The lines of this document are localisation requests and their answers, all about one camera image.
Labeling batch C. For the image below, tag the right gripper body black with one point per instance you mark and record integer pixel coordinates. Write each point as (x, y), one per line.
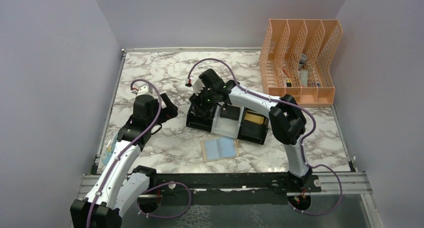
(204, 102)

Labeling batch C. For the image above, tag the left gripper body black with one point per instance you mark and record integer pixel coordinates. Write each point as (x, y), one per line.
(167, 112)

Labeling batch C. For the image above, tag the black white card tray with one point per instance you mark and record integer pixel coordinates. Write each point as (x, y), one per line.
(241, 129)

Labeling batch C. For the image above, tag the orange plastic desk organizer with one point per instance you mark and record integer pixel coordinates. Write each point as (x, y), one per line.
(285, 41)

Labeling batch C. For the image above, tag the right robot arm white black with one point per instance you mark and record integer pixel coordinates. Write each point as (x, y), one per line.
(287, 122)

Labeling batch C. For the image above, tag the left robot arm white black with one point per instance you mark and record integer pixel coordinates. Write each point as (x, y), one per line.
(106, 203)

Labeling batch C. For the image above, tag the black card in tray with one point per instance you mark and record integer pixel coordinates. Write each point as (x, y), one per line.
(230, 112)

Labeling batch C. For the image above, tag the gold card in tray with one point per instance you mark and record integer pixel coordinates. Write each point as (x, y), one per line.
(254, 117)

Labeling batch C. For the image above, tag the blue patterned sticker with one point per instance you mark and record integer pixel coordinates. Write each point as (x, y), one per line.
(108, 151)

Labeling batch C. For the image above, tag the grey tape roll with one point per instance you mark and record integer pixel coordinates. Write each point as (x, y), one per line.
(302, 61)

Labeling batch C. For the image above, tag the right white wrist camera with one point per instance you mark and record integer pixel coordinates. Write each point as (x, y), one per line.
(196, 84)

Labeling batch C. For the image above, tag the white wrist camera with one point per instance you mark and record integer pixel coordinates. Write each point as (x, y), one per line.
(196, 84)
(145, 89)

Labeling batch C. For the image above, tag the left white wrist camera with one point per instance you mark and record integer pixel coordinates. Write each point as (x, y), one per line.
(145, 89)

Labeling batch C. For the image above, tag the black metal base rail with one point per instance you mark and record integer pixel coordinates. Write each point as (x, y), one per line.
(212, 189)

